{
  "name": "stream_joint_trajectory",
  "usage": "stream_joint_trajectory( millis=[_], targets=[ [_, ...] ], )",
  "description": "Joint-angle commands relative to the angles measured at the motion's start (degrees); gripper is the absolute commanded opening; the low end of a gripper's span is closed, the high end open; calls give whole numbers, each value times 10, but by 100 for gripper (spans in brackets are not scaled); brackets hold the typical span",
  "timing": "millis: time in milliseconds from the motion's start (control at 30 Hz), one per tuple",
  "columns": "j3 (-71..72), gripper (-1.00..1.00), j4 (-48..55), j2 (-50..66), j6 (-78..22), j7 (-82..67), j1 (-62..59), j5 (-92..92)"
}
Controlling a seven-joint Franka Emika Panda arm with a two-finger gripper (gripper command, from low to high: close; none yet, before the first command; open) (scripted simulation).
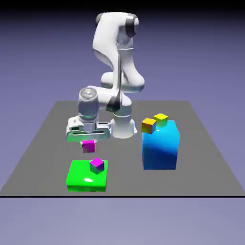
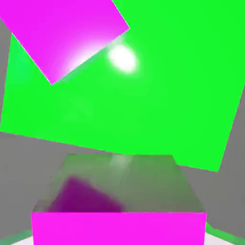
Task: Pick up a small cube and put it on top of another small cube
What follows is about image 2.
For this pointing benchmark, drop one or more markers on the large green box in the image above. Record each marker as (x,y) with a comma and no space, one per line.
(153,107)

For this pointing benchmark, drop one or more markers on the small magenta cube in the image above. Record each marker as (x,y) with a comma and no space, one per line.
(57,32)
(118,227)

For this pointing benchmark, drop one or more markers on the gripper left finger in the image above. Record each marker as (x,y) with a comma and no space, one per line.
(23,240)

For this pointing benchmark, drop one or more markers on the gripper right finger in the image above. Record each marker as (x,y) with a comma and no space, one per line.
(216,238)

